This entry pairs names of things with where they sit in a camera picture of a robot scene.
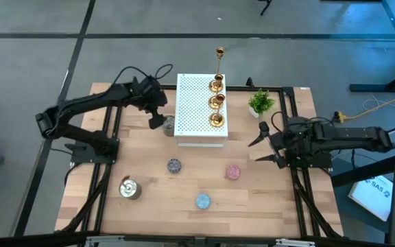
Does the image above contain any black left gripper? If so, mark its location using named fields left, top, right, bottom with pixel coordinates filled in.
left=136, top=77, right=168, bottom=131

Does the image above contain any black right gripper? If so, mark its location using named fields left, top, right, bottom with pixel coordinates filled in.
left=247, top=121, right=293, bottom=169

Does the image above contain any pink patterned round tin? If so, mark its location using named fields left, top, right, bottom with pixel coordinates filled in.
left=225, top=164, right=242, bottom=181

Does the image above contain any dark red patterned round tin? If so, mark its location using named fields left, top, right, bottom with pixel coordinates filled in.
left=167, top=158, right=182, bottom=174

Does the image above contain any white perforated metal riser shelf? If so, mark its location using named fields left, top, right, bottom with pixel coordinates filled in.
left=173, top=73, right=229, bottom=148

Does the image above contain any small green potted plant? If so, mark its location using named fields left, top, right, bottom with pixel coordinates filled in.
left=248, top=88, right=276, bottom=119

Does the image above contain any black support beam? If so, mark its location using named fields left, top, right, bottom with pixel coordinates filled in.
left=331, top=150, right=395, bottom=188

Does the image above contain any white printed sign box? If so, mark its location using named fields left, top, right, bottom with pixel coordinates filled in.
left=347, top=174, right=394, bottom=222

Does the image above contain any black tripod leg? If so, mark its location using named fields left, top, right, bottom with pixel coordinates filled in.
left=257, top=0, right=274, bottom=16

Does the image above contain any black crossbar with silver brackets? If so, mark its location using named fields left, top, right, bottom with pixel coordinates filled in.
left=0, top=230, right=395, bottom=247

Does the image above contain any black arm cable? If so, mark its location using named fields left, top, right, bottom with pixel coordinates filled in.
left=112, top=63, right=174, bottom=86
left=270, top=110, right=290, bottom=134

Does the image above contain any yellow extension cord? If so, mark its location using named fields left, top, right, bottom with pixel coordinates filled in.
left=333, top=88, right=395, bottom=124

